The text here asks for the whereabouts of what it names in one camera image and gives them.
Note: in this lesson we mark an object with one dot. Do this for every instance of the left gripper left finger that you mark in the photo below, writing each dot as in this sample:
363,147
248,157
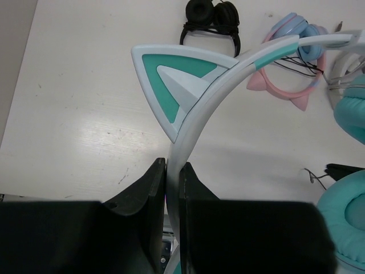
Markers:
121,235

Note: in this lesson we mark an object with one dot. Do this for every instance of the teal cat-ear headphones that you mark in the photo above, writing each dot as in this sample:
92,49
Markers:
185,85

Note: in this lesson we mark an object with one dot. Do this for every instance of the black on-ear headphones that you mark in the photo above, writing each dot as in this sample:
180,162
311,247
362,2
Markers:
222,19

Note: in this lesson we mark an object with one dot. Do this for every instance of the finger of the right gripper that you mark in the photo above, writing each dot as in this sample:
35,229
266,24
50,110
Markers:
338,171

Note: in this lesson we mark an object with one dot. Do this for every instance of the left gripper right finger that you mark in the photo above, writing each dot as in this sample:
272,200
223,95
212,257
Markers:
249,236

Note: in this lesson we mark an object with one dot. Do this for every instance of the pink blue cat-ear headphones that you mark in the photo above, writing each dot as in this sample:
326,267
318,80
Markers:
309,61

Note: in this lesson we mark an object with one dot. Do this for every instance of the white grey headset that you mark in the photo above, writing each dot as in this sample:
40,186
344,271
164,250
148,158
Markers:
346,78

